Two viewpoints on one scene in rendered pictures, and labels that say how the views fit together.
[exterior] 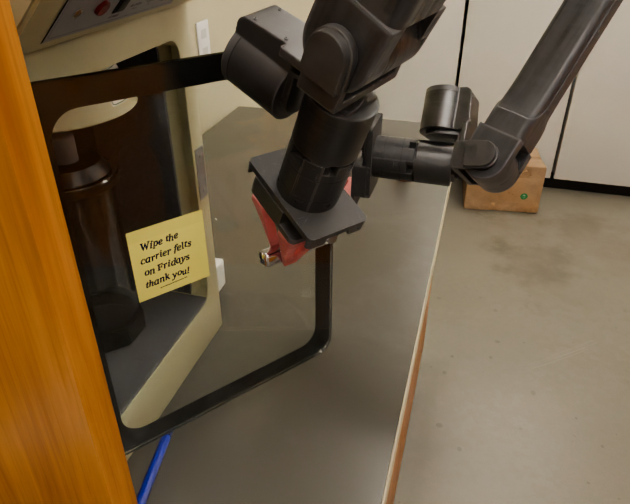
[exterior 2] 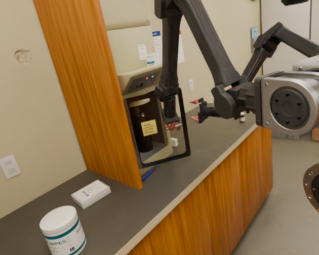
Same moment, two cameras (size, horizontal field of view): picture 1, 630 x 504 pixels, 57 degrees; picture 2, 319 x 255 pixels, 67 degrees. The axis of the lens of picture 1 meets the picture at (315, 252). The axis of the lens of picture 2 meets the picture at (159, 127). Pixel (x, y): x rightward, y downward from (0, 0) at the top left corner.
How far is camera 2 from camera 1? 0.74 m
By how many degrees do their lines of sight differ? 28
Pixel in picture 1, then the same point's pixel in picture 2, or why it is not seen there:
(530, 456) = (310, 231)
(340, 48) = (160, 90)
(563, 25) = not seen: hidden behind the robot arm
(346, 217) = (175, 119)
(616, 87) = not seen: outside the picture
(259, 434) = (171, 171)
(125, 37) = (145, 89)
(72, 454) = (128, 156)
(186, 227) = (152, 122)
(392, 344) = (211, 158)
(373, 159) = (202, 111)
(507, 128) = not seen: hidden behind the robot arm
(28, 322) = (121, 131)
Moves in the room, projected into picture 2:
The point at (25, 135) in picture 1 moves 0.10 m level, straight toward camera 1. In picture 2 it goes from (121, 104) to (118, 110)
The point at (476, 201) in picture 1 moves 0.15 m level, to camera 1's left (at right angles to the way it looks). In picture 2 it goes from (317, 137) to (304, 137)
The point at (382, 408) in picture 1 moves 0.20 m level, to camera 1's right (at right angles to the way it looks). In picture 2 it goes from (200, 169) to (239, 172)
